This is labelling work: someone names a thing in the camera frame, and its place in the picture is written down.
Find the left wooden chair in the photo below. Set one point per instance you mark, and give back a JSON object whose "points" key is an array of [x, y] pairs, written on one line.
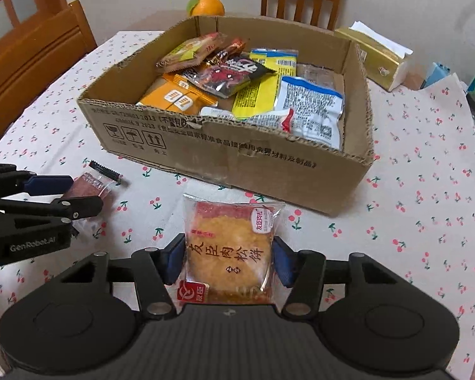
{"points": [[39, 58]]}

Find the long yellow blue snack pack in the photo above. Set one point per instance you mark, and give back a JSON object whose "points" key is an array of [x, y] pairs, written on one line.
{"points": [[259, 96]]}

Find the orange fruit with leaf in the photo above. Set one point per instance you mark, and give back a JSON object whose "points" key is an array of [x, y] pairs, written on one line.
{"points": [[205, 8]]}

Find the brown orange snack bag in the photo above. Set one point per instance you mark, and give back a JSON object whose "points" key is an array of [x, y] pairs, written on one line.
{"points": [[234, 48]]}

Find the orange snack packet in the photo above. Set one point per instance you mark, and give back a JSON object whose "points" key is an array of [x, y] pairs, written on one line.
{"points": [[176, 94]]}

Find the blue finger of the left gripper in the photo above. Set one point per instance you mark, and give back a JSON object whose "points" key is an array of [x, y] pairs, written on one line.
{"points": [[45, 185], [78, 207]]}

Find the red meat slice packet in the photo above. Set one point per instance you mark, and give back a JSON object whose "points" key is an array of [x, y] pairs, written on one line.
{"points": [[95, 180]]}

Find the black red beef snack bag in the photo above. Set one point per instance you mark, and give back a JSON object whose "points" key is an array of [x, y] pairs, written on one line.
{"points": [[226, 79]]}

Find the clear grey snack packet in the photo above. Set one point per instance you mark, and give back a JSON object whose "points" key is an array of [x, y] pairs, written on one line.
{"points": [[281, 120]]}

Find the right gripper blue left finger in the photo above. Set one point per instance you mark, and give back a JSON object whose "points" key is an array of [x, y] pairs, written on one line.
{"points": [[154, 269]]}

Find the light blue box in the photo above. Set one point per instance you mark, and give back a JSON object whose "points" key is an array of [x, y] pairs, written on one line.
{"points": [[435, 72]]}

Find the green toasted bun slice pack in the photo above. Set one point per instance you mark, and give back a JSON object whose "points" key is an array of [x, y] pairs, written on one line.
{"points": [[191, 52]]}

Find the blue white snack bag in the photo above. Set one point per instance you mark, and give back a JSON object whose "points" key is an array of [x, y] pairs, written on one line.
{"points": [[316, 110]]}

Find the open cardboard box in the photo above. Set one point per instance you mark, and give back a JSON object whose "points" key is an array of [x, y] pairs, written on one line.
{"points": [[251, 157]]}

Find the dark clear snack packet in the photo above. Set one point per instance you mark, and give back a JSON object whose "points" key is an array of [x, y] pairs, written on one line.
{"points": [[321, 77]]}

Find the gold tissue box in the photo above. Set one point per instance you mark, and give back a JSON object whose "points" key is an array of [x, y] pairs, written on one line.
{"points": [[385, 61]]}

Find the meat floss cake packet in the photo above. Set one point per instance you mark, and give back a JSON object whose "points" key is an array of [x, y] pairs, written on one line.
{"points": [[229, 251]]}

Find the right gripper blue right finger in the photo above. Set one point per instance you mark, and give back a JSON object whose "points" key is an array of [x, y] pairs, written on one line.
{"points": [[302, 272]]}

